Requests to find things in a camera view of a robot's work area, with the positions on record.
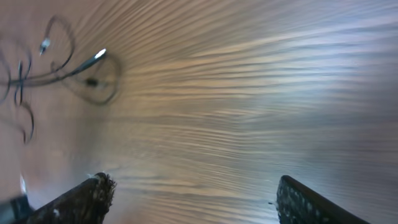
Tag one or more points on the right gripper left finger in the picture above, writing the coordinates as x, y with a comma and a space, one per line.
87, 203

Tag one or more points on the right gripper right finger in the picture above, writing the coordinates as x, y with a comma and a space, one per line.
298, 204

